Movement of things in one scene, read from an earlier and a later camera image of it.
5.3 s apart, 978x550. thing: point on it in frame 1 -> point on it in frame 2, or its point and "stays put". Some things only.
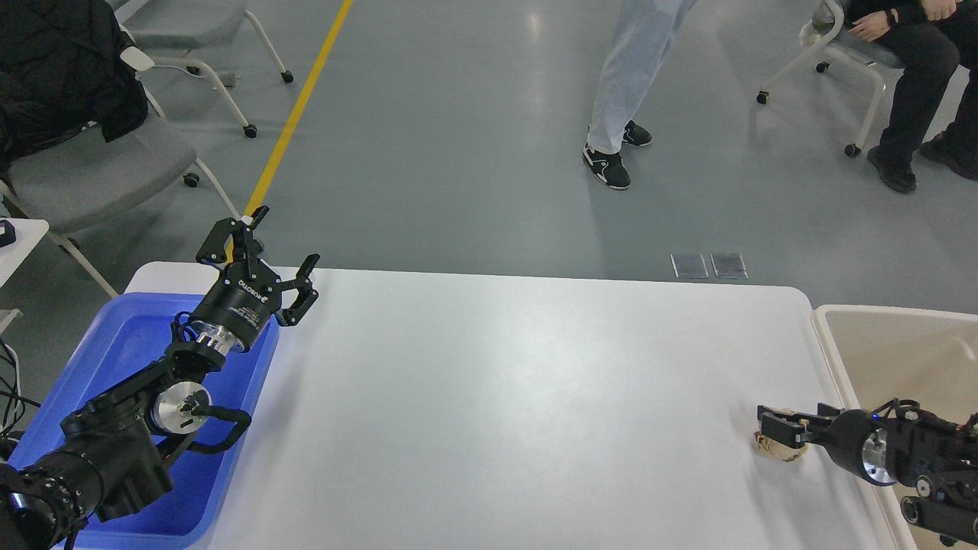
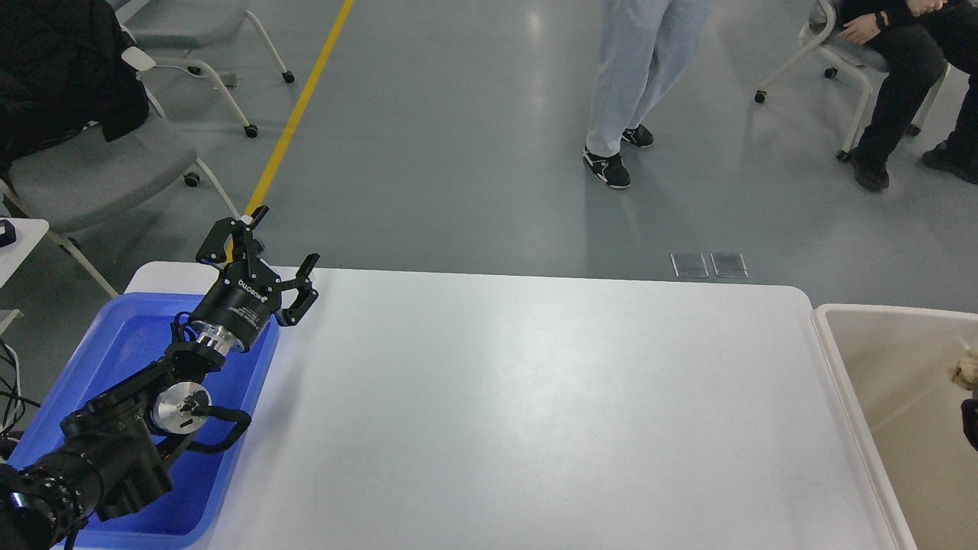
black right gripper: x=854 y=439 -> x=969 y=412
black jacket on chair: x=61 y=71 stays put
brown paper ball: x=785 y=453 -> x=966 y=371
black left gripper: x=239 y=302 stays put
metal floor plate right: x=729 y=266 stays put
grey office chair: x=86 y=178 stays put
